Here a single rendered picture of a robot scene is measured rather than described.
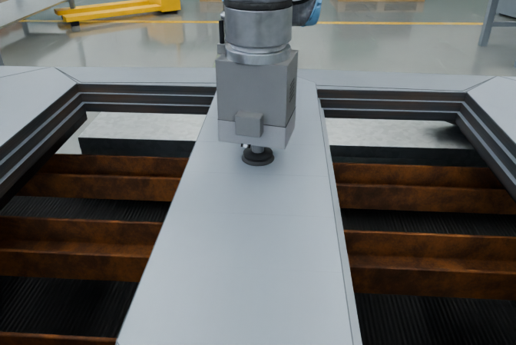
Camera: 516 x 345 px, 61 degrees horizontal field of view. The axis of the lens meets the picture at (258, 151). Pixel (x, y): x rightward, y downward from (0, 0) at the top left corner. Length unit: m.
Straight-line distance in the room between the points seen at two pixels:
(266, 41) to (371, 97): 0.39
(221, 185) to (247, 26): 0.18
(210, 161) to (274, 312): 0.25
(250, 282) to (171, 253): 0.08
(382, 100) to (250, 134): 0.37
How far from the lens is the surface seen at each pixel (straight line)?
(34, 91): 0.88
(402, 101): 0.83
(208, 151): 0.59
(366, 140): 1.05
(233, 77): 0.50
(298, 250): 0.43
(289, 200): 0.49
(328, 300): 0.39
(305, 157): 0.58
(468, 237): 0.73
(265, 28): 0.47
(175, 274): 0.41
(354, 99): 0.82
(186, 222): 0.47
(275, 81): 0.49
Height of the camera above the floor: 1.15
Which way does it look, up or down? 29 degrees down
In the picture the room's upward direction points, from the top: straight up
